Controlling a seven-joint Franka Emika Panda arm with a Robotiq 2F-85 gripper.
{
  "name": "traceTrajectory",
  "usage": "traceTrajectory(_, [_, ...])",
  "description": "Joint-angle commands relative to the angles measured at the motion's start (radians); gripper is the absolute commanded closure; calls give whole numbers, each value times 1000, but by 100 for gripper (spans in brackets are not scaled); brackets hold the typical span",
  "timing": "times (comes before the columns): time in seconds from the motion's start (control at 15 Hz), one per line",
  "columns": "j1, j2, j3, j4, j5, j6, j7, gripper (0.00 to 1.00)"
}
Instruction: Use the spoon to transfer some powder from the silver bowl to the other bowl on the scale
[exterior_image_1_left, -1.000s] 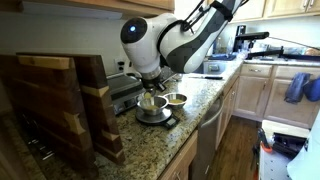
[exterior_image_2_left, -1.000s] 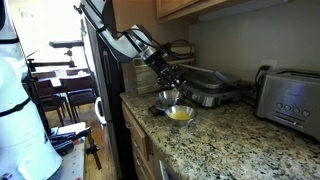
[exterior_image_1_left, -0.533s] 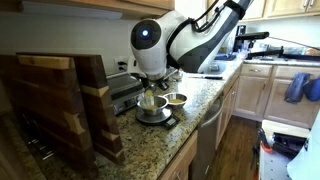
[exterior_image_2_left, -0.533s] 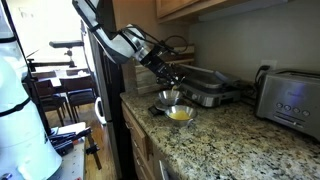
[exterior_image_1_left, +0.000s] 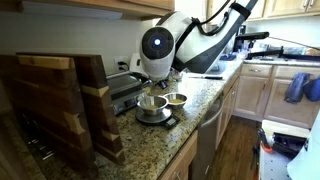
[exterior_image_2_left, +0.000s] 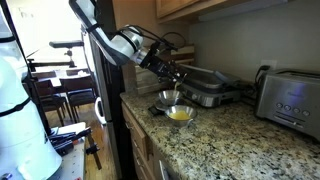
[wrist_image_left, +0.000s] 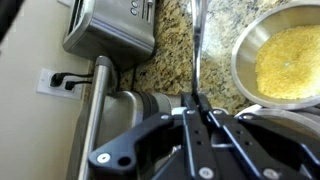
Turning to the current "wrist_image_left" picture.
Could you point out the white wall outlet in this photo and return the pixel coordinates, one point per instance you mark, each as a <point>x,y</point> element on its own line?
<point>43,83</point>

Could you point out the black power plug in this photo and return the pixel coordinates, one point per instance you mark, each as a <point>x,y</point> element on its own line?
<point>70,85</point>
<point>56,79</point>

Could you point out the silver bowl with yellow powder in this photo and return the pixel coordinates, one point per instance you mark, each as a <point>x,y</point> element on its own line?
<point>245,60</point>

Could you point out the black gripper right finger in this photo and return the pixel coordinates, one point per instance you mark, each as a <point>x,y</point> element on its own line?
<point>266,146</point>

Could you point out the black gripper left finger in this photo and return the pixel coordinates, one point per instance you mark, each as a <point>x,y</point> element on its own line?
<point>146,128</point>

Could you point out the silver metal spoon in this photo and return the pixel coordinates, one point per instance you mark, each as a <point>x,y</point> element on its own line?
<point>199,33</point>

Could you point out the stainless steel contact grill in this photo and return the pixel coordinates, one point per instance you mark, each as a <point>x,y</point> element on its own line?
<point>123,110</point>

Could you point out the stainless steel toaster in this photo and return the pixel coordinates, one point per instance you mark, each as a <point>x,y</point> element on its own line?
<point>113,30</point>

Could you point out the silver bowl on scale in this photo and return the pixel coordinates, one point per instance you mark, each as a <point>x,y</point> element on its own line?
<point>256,109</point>

